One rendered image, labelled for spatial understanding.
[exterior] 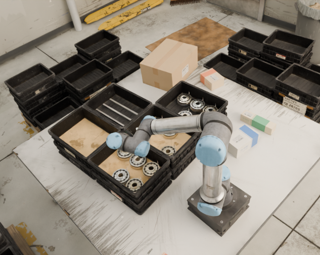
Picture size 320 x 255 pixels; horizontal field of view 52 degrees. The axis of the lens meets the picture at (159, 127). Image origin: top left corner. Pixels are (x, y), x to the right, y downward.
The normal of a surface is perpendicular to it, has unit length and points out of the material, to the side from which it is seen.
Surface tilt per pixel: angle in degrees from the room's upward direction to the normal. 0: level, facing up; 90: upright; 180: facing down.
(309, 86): 0
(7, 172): 0
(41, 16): 90
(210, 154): 82
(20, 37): 90
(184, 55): 0
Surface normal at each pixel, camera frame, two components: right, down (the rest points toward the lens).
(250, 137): -0.10, -0.69
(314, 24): -0.54, 0.69
